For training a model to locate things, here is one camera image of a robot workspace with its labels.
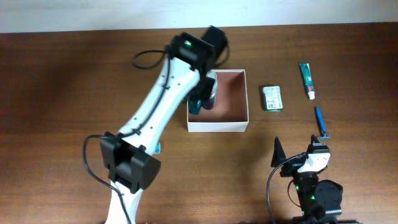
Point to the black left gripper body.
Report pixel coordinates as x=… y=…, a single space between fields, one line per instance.
x=204 y=91

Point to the pink white open box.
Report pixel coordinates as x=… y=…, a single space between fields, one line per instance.
x=231 y=111

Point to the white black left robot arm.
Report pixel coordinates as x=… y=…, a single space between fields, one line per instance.
x=128 y=155

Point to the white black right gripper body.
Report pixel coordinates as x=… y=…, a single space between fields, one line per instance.
x=291 y=167

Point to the blue white toothbrush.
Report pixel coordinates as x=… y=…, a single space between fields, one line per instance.
x=157 y=148

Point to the green toothpaste tube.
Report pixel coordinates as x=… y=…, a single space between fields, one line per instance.
x=308 y=82

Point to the blue Listerine mouthwash bottle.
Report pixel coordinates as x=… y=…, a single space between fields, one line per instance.
x=194 y=106

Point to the blue disposable razor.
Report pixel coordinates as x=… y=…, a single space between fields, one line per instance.
x=321 y=123

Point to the green white soap box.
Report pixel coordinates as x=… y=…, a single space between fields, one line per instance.
x=272 y=98

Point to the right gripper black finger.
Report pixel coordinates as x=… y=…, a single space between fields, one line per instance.
x=315 y=141
x=278 y=156

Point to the clear foaming soap pump bottle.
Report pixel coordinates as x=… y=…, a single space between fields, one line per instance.
x=209 y=104

